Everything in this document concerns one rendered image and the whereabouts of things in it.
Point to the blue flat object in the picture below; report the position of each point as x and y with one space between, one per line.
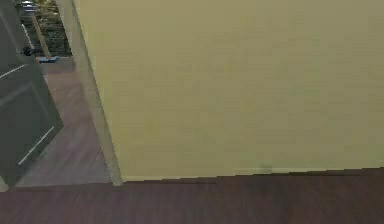
48 59

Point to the dark grey room door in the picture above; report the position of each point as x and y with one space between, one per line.
23 110

